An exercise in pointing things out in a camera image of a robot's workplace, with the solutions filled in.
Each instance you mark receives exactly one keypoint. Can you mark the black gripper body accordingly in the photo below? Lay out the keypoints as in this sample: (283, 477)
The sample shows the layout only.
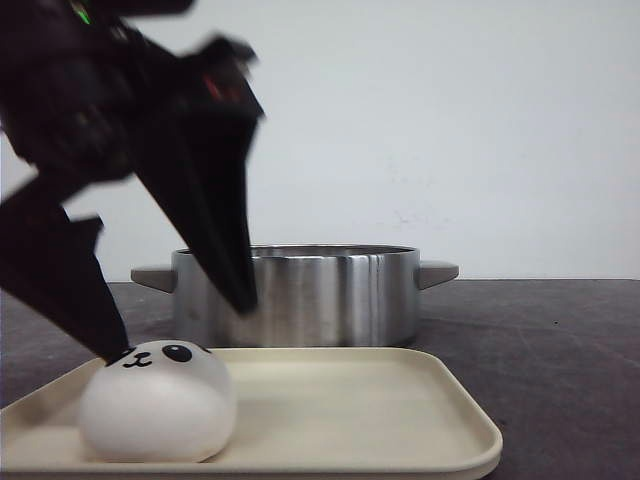
(79, 87)

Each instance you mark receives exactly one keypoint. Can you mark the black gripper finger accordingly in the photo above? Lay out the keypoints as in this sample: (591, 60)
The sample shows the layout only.
(195, 170)
(48, 262)

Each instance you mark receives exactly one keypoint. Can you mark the panda bun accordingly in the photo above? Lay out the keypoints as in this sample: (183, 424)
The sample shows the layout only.
(160, 401)

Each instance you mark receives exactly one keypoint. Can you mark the stainless steel pot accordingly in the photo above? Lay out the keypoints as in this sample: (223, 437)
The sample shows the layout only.
(323, 295)

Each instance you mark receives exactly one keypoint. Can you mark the cream plastic tray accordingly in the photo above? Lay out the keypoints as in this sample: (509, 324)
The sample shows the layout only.
(304, 413)

